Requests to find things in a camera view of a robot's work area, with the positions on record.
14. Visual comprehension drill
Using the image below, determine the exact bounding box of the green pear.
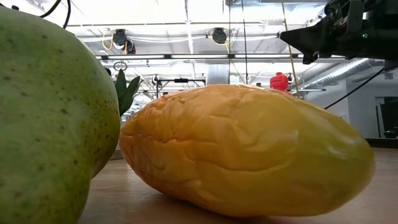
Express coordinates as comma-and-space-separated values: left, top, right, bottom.
0, 6, 121, 224

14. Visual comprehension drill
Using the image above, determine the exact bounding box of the yellow orange mango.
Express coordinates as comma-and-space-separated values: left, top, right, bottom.
119, 83, 376, 218

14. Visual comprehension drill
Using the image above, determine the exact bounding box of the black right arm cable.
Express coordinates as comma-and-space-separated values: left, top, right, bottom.
324, 67, 387, 110

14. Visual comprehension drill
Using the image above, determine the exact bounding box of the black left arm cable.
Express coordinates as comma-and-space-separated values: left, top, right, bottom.
39, 0, 72, 29

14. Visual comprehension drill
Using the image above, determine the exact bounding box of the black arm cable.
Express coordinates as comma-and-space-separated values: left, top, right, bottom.
39, 0, 72, 29
324, 67, 387, 110

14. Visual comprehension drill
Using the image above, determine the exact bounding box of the orange plastic bottle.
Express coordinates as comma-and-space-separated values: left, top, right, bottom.
269, 72, 293, 94

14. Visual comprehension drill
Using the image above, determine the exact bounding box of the yellow hanging cable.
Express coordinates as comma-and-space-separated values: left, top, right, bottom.
280, 0, 301, 97

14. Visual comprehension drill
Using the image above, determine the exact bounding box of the white square pillar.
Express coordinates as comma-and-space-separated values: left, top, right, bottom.
206, 63, 230, 85

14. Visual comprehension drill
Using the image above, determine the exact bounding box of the black hanging cable with coil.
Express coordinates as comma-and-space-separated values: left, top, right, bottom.
241, 0, 249, 85

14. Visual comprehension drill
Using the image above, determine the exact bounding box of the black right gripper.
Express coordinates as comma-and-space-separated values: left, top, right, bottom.
279, 0, 377, 65

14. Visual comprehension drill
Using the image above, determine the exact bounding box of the dark background equipment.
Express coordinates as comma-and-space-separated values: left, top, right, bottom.
375, 96, 398, 139

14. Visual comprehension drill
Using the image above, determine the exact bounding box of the black background gantry frame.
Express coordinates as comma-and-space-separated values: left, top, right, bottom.
154, 77, 206, 99

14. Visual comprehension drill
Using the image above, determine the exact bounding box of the snake plant in white pot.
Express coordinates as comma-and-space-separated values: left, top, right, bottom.
105, 67, 142, 118

